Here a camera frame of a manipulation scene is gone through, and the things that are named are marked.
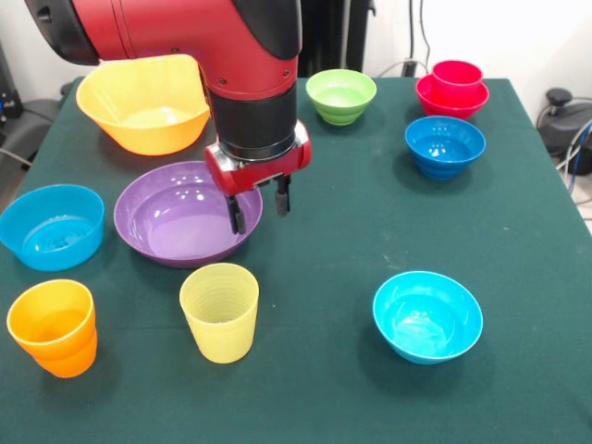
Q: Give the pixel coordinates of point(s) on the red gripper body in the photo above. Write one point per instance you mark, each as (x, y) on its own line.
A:
(259, 176)

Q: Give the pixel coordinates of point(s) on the dark blue bowl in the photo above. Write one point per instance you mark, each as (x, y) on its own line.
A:
(444, 155)

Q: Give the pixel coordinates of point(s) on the orange cup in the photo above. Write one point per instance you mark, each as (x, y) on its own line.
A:
(55, 351)

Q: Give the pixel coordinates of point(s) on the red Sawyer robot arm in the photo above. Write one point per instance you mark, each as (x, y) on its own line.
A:
(208, 41)

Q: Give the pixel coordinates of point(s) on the blue ribbed bowl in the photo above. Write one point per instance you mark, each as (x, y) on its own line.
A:
(51, 240)

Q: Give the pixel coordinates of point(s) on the large orange bowl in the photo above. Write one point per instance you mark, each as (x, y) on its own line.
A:
(139, 120)

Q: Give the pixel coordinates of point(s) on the red-pink cup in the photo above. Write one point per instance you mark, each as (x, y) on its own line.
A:
(458, 74)

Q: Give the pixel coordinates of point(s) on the green bowl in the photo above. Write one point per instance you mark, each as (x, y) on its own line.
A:
(341, 102)

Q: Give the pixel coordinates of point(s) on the red-pink bowl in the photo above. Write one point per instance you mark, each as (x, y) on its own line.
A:
(444, 106)

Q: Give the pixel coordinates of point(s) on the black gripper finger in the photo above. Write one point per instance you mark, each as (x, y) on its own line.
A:
(237, 215)
(282, 196)

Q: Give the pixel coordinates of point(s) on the black device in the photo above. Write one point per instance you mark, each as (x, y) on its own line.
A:
(9, 102)

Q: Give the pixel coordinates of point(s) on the yellow-green cup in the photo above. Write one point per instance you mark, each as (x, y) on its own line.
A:
(219, 333)

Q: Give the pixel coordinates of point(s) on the cyan bowl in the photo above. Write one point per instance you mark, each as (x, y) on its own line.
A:
(425, 324)

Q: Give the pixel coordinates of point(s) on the large purple bowl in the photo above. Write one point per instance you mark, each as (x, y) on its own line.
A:
(176, 231)

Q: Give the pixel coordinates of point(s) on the grey pedestal foot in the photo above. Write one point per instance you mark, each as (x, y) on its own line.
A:
(32, 120)
(569, 120)

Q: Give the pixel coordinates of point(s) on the dark green tablecloth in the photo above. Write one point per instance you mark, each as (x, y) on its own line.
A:
(324, 407)

